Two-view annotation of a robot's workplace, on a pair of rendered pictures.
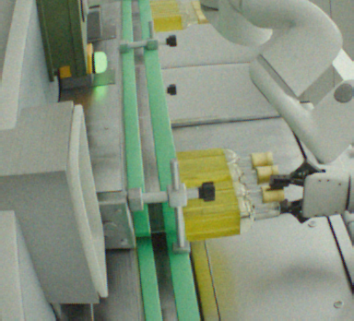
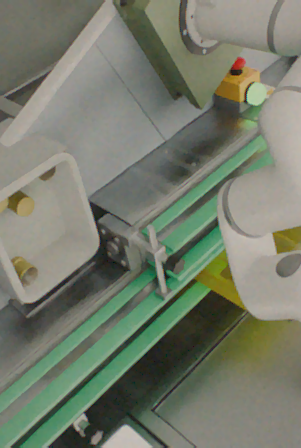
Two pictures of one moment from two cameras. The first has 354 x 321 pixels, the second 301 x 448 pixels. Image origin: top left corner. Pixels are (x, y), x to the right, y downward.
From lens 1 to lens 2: 0.70 m
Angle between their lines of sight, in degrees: 45
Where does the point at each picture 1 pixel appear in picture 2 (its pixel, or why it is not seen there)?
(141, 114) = (243, 164)
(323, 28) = (286, 181)
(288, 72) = (236, 209)
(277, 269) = (281, 369)
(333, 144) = (251, 305)
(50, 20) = (146, 44)
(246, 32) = not seen: hidden behind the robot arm
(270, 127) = not seen: outside the picture
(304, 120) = (236, 262)
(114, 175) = (143, 209)
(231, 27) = not seen: hidden behind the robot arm
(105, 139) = (179, 174)
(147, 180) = (169, 226)
